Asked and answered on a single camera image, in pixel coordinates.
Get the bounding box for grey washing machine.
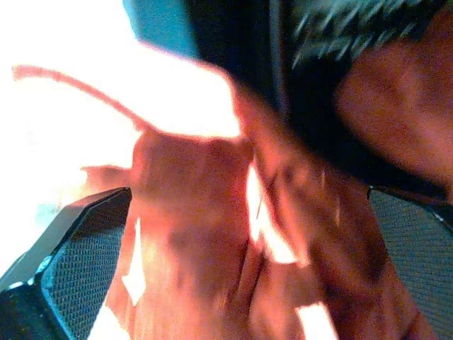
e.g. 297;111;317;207
121;0;453;200

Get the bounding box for orange garment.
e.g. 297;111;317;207
11;9;453;340

